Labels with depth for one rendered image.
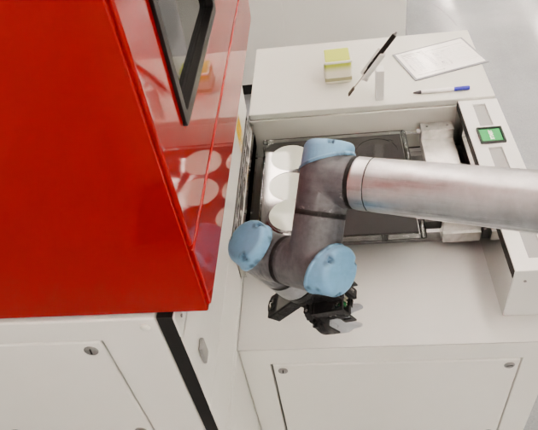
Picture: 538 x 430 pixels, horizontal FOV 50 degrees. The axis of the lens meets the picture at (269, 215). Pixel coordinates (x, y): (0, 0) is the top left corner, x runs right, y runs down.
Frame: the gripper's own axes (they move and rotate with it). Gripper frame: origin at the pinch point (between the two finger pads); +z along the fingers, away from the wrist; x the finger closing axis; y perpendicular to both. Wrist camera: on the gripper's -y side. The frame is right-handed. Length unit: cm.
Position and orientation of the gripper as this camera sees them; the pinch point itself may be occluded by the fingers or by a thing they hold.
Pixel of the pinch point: (345, 325)
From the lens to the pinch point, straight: 113.9
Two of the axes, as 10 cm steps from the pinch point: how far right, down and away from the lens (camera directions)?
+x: 1.1, -8.4, 5.3
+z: 5.8, 4.9, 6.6
